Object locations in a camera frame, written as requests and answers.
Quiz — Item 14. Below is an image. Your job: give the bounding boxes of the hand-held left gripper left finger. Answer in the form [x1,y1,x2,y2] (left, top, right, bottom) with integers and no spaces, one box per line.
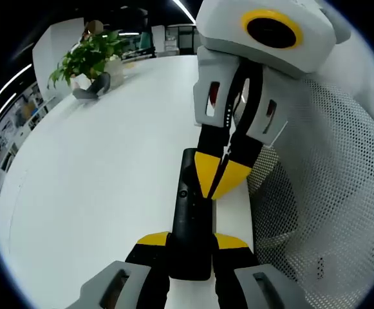
[66,230,171,309]

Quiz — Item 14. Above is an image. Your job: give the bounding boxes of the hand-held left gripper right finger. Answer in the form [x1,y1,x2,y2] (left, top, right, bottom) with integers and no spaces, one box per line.
[212,232,313,309]

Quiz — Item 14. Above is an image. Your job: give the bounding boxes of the black remote control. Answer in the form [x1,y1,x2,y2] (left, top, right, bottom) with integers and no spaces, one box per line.
[167,147,218,281]

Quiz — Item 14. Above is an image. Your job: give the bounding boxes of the long curved ceiling light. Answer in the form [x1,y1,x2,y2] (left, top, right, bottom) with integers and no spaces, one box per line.
[172,0,197,24]

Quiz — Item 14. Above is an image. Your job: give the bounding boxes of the teal chair back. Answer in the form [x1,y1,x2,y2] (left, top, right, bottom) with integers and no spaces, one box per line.
[135,30,157,59]

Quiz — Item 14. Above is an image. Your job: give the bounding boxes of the dark curved headset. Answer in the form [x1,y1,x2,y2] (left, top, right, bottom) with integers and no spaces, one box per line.
[71,71,112,101]

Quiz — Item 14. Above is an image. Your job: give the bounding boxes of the green potted plant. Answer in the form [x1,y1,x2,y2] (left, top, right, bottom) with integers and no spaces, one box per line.
[46,28,130,91]

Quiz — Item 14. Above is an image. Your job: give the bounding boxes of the ceiling light strip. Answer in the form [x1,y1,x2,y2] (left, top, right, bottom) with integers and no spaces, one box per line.
[0,93,18,140]
[0,63,33,102]

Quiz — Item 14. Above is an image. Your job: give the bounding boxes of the blue white wall display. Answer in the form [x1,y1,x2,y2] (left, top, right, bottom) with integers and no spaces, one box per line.
[0,82,51,169]

